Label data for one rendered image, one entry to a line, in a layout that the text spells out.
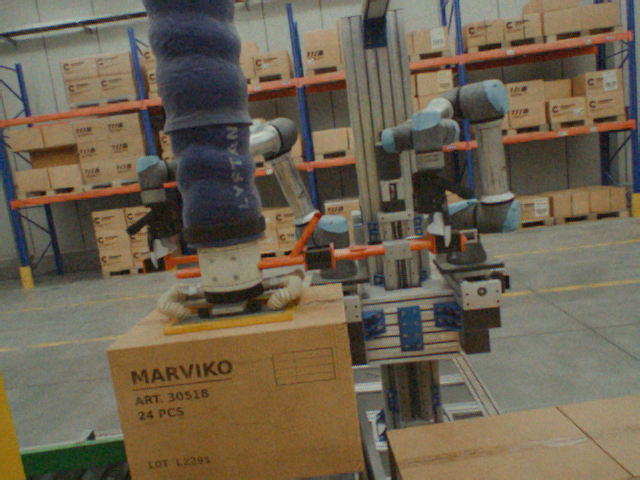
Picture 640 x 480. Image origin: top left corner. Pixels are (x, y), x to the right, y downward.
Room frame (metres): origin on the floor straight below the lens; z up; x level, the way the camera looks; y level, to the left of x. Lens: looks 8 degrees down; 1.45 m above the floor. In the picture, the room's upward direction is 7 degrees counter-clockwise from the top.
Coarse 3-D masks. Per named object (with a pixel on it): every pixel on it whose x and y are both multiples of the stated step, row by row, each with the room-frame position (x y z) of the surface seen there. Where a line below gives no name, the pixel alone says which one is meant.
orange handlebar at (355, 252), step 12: (420, 240) 1.34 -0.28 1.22; (336, 252) 1.31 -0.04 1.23; (348, 252) 1.30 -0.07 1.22; (360, 252) 1.30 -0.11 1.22; (372, 252) 1.30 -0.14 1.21; (384, 252) 1.30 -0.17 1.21; (264, 264) 1.31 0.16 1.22; (276, 264) 1.31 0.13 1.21; (288, 264) 1.31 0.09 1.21; (300, 264) 1.31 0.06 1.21; (180, 276) 1.32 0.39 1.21; (192, 276) 1.32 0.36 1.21
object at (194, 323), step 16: (256, 304) 1.23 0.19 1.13; (288, 304) 1.28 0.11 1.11; (176, 320) 1.27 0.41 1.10; (192, 320) 1.23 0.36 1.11; (208, 320) 1.22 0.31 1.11; (224, 320) 1.21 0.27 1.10; (240, 320) 1.20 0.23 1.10; (256, 320) 1.20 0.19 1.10; (272, 320) 1.20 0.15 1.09; (288, 320) 1.19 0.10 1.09
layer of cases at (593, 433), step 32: (512, 416) 1.54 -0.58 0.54; (544, 416) 1.52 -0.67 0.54; (576, 416) 1.49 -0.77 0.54; (608, 416) 1.47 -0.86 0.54; (416, 448) 1.43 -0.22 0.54; (448, 448) 1.41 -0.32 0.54; (480, 448) 1.38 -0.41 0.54; (512, 448) 1.36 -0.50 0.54; (544, 448) 1.34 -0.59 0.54; (576, 448) 1.32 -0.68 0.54; (608, 448) 1.31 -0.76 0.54
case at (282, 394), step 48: (336, 288) 1.47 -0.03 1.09; (144, 336) 1.22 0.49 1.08; (192, 336) 1.17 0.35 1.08; (240, 336) 1.14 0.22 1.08; (288, 336) 1.14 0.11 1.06; (336, 336) 1.14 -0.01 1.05; (144, 384) 1.15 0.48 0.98; (192, 384) 1.15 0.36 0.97; (240, 384) 1.14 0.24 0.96; (288, 384) 1.14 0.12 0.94; (336, 384) 1.14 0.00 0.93; (144, 432) 1.15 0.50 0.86; (192, 432) 1.15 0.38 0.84; (240, 432) 1.15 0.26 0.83; (288, 432) 1.14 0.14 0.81; (336, 432) 1.14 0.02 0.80
